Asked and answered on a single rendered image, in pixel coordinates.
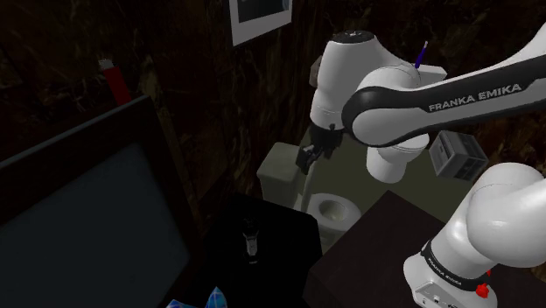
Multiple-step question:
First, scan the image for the grey box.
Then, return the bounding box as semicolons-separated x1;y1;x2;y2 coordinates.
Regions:
428;129;490;183

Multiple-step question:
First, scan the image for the blue pen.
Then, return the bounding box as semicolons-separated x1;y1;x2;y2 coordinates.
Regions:
413;40;430;71

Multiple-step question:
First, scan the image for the small grey upright object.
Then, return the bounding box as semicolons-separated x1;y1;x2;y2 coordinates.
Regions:
241;217;262;265

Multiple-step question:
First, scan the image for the pale grey toilet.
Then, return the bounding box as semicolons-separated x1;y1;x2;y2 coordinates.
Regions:
255;141;364;245

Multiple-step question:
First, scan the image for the black cabinet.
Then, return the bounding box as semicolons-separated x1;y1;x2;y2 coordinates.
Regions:
199;192;324;308

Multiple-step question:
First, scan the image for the blue white patterned object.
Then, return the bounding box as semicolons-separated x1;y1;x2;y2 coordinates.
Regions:
164;285;228;308

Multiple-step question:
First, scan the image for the large black framed panel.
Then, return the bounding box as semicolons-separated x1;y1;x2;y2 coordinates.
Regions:
0;94;202;308

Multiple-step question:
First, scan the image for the white framed wall picture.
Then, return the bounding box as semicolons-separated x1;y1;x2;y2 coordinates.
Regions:
228;0;294;47

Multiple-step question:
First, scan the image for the white angular block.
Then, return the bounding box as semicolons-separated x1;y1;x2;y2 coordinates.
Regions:
419;64;449;83

